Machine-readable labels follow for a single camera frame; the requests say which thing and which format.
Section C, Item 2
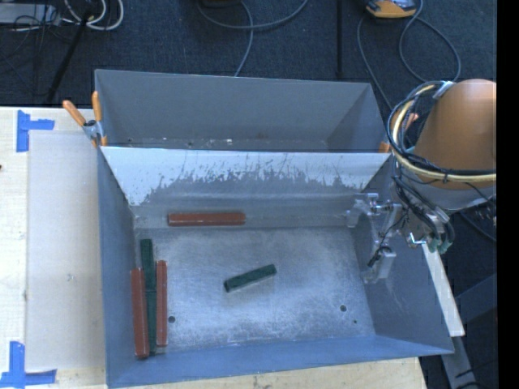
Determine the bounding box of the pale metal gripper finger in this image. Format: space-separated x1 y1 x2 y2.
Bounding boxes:
344 192 402 229
359 246 398 285

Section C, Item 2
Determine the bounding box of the grey metal bin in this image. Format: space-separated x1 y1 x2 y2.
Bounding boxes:
93 69 456 389

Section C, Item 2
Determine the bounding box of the dark green flat block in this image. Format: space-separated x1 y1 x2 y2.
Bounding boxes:
145 289 159 357
223 263 279 294
139 237 157 293

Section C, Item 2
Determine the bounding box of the red-brown flat block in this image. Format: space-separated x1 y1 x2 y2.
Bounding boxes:
130 267 151 361
167 211 247 228
155 259 169 348

